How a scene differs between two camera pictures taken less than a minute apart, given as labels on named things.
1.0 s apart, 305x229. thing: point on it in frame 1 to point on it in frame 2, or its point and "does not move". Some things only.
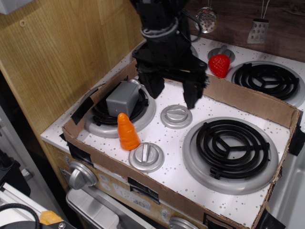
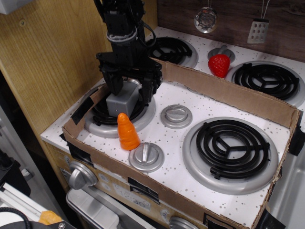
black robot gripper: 172,52 to 131,57
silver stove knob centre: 176,117 does not move
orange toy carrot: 129,140 does not move
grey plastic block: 124,98 does not move
